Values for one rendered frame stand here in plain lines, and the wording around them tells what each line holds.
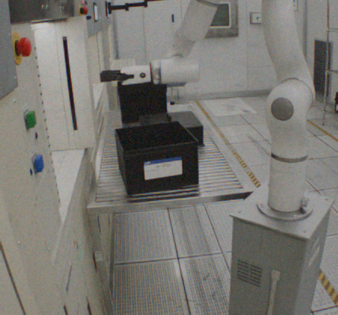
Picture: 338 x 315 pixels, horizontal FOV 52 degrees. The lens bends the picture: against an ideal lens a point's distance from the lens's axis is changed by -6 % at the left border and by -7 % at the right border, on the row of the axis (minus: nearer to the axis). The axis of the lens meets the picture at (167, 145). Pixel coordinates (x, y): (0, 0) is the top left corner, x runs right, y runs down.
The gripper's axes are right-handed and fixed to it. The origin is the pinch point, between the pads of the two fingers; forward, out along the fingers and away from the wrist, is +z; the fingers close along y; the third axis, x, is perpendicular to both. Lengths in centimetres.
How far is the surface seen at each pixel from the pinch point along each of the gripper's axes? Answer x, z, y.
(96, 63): -16, 27, 161
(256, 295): -74, -47, -31
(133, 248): -119, 4, 65
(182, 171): -36.5, -24.1, -2.5
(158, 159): -30.4, -15.6, -4.2
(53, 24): 19.2, 20.6, 16.3
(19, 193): -8, 10, -68
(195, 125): -33, -34, 40
